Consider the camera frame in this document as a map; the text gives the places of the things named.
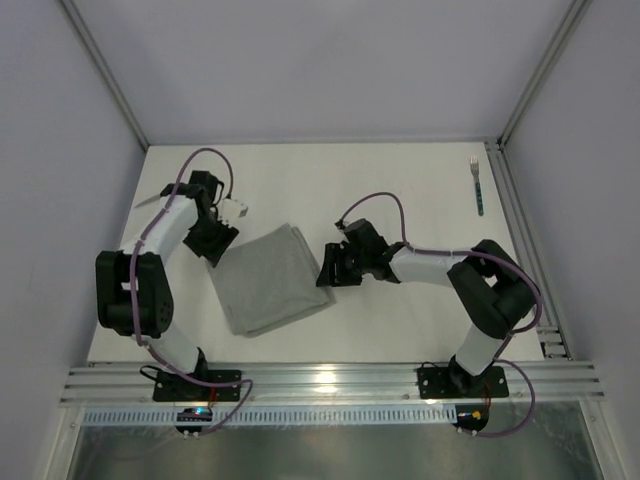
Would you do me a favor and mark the grey cloth napkin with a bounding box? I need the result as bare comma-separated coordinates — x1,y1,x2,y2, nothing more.
207,224,336,338

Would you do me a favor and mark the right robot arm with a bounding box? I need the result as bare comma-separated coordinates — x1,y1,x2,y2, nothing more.
316,219,540,397

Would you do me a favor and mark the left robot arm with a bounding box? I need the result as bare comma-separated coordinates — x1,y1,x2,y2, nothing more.
95,170,239,387

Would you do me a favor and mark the left controller board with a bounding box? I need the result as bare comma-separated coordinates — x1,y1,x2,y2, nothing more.
175,406,213,439

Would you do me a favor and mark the controller board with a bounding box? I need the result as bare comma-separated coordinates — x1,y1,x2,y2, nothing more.
175,406,213,439
453,404,490,435

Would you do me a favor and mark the right controller board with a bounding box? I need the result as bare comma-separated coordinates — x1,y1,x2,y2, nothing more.
453,404,490,435

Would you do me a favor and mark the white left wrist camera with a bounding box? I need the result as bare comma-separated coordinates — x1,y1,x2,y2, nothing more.
217,198,249,226

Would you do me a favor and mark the knife with green handle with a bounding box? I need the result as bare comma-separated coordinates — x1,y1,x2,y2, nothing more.
132,195,161,209

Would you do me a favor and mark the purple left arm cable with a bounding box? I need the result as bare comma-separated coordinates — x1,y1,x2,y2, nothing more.
128,147,256,439

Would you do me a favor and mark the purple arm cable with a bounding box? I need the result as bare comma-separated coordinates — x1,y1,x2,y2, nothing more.
128,147,256,439
335,192,545,440

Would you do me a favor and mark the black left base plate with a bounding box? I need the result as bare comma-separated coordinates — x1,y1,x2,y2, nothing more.
152,369,242,403

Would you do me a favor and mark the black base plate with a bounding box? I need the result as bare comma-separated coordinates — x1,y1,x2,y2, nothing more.
416,360,510,400
152,369,242,403

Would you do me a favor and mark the fork with green handle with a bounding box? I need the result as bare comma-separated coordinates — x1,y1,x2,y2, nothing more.
469,156,485,217

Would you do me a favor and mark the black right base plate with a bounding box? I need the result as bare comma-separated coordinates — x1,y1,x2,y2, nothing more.
416,360,510,400

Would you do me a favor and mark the slotted grey cable duct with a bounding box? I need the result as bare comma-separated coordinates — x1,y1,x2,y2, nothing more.
82,404,456,427

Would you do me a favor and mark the aluminium front rail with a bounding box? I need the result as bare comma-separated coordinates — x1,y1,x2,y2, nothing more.
60,361,605,406

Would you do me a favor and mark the aluminium rail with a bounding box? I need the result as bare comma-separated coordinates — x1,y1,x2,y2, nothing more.
60,361,605,406
485,140,573,361

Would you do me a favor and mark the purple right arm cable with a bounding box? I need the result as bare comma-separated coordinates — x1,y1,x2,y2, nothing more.
335,192,545,440

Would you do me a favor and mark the aluminium right side rail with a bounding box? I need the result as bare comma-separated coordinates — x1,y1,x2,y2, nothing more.
485,140,573,361

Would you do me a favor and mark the left corner frame post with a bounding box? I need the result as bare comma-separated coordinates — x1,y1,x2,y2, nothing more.
56,0,150,152

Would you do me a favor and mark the corner frame post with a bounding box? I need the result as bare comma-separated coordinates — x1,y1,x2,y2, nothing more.
56,0,150,152
497,0,593,149

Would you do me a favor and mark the right corner frame post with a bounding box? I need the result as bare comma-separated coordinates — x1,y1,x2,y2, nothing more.
497,0,593,149

